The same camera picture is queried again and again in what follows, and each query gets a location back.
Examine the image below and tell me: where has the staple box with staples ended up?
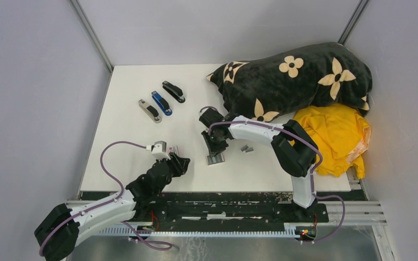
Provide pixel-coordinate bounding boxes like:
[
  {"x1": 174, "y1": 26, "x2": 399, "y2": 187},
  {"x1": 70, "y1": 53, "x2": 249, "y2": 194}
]
[{"x1": 206, "y1": 153, "x2": 225, "y2": 165}]

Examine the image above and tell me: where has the red white staple box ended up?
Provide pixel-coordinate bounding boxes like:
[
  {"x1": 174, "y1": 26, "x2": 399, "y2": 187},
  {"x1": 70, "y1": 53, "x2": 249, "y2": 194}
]
[{"x1": 169, "y1": 146, "x2": 179, "y2": 155}]

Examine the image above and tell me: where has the beige stapler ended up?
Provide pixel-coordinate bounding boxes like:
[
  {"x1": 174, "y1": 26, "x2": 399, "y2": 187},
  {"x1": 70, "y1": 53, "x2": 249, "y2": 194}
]
[{"x1": 138, "y1": 99, "x2": 162, "y2": 123}]

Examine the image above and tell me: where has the black stapler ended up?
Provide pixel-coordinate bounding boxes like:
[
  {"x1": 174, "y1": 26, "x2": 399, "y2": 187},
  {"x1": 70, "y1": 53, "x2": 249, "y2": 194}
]
[{"x1": 162, "y1": 81, "x2": 186, "y2": 103}]

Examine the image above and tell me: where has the blue stapler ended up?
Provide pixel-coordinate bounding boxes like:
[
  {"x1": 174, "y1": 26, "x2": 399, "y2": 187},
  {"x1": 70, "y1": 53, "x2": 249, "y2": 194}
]
[{"x1": 151, "y1": 91, "x2": 173, "y2": 116}]

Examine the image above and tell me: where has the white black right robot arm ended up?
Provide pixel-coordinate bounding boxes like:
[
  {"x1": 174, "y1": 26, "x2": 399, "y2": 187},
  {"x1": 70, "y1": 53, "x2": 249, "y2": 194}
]
[{"x1": 199, "y1": 106, "x2": 322, "y2": 222}]

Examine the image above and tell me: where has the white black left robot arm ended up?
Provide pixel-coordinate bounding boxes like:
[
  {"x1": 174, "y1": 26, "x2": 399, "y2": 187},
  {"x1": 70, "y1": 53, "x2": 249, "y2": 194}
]
[{"x1": 34, "y1": 153, "x2": 190, "y2": 260}]

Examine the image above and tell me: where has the black floral plush pillow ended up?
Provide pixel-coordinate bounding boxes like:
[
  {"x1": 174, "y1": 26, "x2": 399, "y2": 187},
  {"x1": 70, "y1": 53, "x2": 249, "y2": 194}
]
[{"x1": 206, "y1": 42, "x2": 372, "y2": 122}]

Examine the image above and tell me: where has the yellow crumpled cloth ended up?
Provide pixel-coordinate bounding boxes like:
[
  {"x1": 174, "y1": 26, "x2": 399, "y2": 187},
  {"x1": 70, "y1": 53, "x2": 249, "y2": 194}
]
[{"x1": 293, "y1": 103, "x2": 371, "y2": 179}]

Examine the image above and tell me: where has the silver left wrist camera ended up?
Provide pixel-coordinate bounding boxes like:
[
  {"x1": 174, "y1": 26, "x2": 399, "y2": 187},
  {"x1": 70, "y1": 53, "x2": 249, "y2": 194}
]
[{"x1": 146, "y1": 141, "x2": 171, "y2": 160}]

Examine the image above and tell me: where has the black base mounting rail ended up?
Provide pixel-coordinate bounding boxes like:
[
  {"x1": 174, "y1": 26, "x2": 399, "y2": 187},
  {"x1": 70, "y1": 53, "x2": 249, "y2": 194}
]
[{"x1": 79, "y1": 190, "x2": 368, "y2": 233}]

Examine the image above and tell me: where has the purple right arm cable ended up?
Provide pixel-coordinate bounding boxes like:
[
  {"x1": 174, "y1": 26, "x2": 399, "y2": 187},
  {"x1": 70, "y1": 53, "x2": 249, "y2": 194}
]
[{"x1": 199, "y1": 105, "x2": 347, "y2": 244}]

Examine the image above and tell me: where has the white slotted cable duct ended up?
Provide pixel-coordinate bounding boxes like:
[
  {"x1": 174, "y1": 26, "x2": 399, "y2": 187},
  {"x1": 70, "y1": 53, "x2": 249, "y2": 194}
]
[{"x1": 94, "y1": 223, "x2": 315, "y2": 240}]

